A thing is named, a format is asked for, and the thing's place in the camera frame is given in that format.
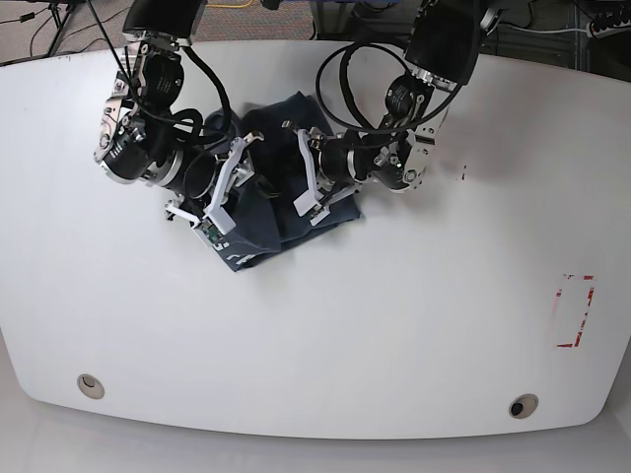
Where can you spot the dark blue t-shirt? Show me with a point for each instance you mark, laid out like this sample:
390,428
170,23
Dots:
265,229

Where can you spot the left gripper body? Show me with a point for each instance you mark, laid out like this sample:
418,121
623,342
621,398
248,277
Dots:
333,161

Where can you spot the red tape rectangle marking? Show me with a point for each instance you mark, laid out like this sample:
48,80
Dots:
572,306

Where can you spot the black tripod leg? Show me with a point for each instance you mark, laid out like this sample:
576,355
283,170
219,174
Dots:
61,13

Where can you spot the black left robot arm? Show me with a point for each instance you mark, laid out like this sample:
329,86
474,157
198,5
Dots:
437,61

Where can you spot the table cable grommet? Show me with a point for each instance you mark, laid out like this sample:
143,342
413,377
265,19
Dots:
523,406
90,386

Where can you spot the left table cable grommet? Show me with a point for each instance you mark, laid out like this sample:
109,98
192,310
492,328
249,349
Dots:
90,386

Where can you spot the aluminium frame stand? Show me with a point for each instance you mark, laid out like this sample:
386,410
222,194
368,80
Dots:
331,17

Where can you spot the white power strip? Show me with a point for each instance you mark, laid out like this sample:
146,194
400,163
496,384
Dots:
609,23

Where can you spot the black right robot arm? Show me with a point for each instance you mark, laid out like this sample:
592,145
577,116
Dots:
143,138

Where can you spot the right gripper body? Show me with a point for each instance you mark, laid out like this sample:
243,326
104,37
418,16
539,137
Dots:
197,173

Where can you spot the right table cable grommet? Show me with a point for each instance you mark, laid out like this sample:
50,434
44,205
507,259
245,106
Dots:
523,406

